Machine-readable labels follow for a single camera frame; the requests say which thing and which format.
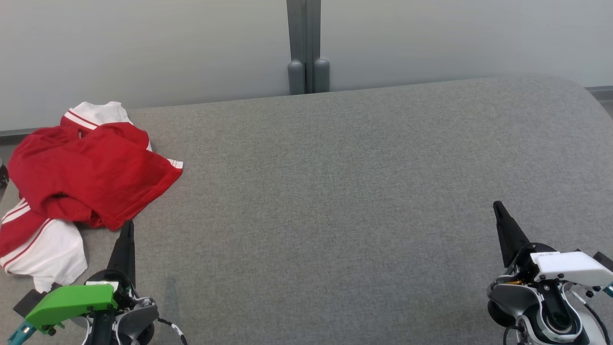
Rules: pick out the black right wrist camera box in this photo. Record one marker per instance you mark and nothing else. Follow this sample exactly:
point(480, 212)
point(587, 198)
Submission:
point(604, 261)

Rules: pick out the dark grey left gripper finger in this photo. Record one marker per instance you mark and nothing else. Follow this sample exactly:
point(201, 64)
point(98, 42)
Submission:
point(125, 254)

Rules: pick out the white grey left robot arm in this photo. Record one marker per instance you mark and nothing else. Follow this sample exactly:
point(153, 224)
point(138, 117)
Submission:
point(136, 316)

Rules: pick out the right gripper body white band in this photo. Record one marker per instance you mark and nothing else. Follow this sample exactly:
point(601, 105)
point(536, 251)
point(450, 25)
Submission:
point(570, 266)

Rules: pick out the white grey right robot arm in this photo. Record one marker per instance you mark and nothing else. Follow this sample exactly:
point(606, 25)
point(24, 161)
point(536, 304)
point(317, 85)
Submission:
point(510, 294)

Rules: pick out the red jersey with white sleeves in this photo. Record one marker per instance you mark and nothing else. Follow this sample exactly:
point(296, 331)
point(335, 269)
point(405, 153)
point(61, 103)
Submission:
point(48, 254)

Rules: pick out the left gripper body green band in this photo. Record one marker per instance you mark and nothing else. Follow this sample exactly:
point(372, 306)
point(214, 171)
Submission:
point(67, 302)

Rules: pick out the small dark object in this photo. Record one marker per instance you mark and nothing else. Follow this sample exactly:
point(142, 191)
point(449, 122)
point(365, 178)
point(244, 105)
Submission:
point(3, 175)

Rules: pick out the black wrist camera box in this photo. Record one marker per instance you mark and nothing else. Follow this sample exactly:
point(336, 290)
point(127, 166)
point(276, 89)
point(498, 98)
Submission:
point(28, 302)
point(604, 261)

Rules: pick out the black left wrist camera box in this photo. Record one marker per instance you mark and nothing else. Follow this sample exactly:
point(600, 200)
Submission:
point(28, 302)

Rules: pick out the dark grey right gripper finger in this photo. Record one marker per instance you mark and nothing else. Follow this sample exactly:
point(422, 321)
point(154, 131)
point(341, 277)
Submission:
point(508, 235)

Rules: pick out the grey partition post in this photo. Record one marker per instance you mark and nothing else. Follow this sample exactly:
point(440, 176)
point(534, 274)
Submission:
point(304, 43)

